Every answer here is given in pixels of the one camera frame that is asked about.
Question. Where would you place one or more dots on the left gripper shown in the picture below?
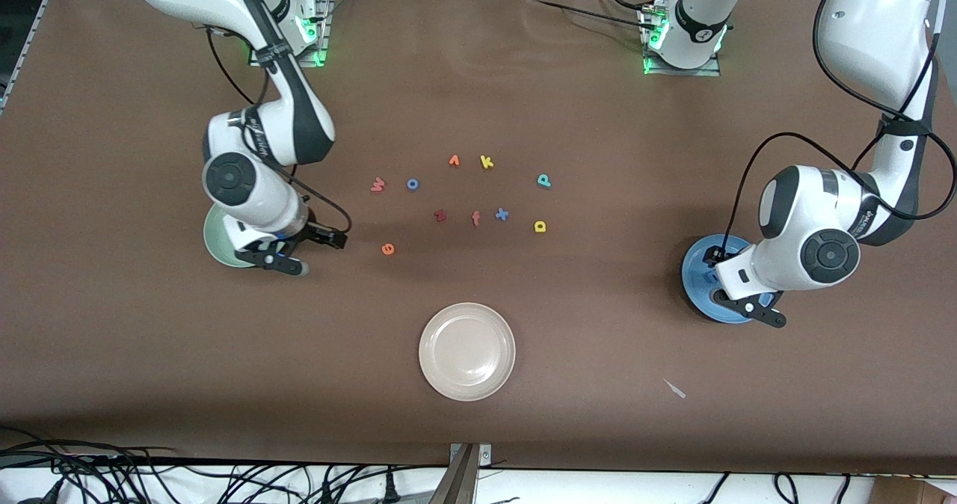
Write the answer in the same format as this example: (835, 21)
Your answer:
(715, 258)

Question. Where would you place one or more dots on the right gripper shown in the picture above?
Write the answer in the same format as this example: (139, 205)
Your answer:
(312, 232)

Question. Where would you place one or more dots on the pink foam letter w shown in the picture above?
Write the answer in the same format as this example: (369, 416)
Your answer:
(377, 185)

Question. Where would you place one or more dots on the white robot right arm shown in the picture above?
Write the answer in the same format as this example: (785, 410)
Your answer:
(269, 126)

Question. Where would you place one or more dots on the blue plate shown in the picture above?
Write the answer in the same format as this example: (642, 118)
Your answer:
(695, 287)

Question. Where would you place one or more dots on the green plate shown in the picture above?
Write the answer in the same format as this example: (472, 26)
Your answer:
(217, 246)

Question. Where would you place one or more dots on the small white tape scrap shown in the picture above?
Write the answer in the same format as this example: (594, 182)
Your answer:
(675, 389)

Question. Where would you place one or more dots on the beige plate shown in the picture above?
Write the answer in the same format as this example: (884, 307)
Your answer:
(467, 351)

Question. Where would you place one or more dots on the teal foam letter p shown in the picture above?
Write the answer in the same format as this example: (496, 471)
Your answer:
(543, 185)

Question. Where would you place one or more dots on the brown cardboard box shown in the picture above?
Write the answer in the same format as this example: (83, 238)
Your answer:
(912, 493)

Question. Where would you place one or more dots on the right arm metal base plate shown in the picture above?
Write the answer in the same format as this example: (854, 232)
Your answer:
(321, 57)

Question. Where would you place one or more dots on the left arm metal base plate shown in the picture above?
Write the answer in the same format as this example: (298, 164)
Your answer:
(710, 72)

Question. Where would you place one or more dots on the aluminium table edge bracket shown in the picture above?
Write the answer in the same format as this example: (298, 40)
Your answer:
(467, 474)

